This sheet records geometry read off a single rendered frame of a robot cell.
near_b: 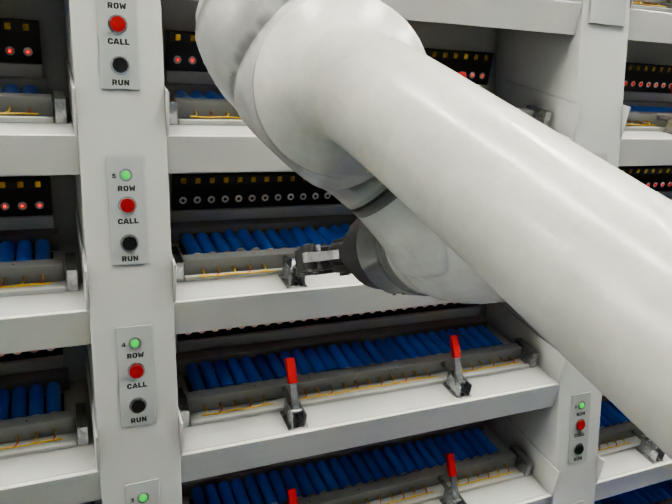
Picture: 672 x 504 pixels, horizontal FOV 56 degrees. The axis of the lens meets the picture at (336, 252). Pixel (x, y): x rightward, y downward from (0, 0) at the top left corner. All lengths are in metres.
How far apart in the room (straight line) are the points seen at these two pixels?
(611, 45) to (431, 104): 0.87
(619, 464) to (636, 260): 1.14
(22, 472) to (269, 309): 0.34
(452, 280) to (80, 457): 0.57
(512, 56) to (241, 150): 0.56
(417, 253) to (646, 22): 0.80
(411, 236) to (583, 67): 0.68
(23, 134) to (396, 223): 0.46
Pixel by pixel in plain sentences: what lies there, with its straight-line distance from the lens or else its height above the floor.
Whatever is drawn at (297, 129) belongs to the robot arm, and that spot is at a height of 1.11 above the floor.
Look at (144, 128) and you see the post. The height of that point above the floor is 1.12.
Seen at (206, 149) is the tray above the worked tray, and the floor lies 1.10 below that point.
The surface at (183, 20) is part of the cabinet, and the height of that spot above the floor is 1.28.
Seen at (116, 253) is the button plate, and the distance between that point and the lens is 0.76.
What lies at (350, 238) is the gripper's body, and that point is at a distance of 0.58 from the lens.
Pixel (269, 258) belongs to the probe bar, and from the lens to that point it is 0.86.
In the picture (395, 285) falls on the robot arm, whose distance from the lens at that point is 0.53.
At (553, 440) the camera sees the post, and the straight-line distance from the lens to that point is 1.16.
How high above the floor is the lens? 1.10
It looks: 9 degrees down
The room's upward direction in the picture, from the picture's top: straight up
